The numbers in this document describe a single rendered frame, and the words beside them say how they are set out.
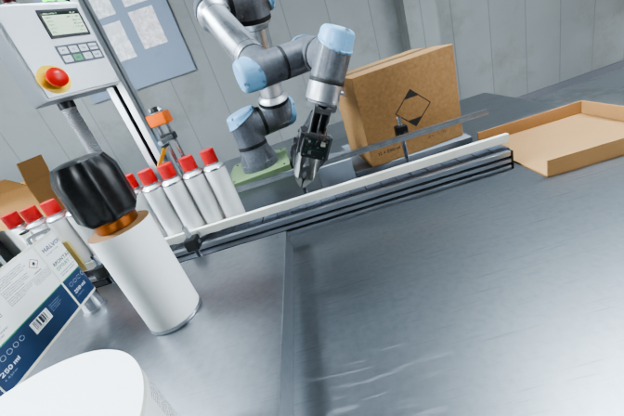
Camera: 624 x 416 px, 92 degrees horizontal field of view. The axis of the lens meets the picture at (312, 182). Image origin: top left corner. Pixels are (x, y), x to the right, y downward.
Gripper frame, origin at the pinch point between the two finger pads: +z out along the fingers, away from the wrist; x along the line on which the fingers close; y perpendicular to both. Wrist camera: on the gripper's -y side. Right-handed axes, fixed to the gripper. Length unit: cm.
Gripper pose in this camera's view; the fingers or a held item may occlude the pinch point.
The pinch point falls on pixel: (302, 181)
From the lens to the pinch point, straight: 75.8
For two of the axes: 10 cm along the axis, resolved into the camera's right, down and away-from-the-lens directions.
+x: 9.7, 1.8, 1.4
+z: -2.2, 9.1, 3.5
